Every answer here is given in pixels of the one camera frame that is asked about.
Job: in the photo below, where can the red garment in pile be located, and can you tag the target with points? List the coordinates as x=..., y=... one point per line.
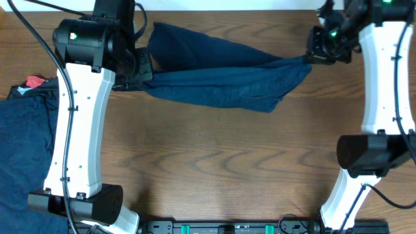
x=34, y=81

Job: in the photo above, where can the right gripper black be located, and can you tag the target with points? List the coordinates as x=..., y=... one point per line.
x=316, y=54

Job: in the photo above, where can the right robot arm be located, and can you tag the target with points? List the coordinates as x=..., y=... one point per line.
x=381, y=31

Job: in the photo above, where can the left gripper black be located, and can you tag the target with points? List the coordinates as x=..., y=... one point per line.
x=143, y=75

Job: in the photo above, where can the navy blue clothes pile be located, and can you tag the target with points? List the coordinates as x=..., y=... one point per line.
x=28, y=126

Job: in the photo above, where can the navy blue shorts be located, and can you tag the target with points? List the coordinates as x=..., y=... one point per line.
x=203, y=70

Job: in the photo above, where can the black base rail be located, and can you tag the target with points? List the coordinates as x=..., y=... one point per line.
x=286, y=226

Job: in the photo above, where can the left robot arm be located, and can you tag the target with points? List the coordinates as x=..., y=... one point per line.
x=96, y=54

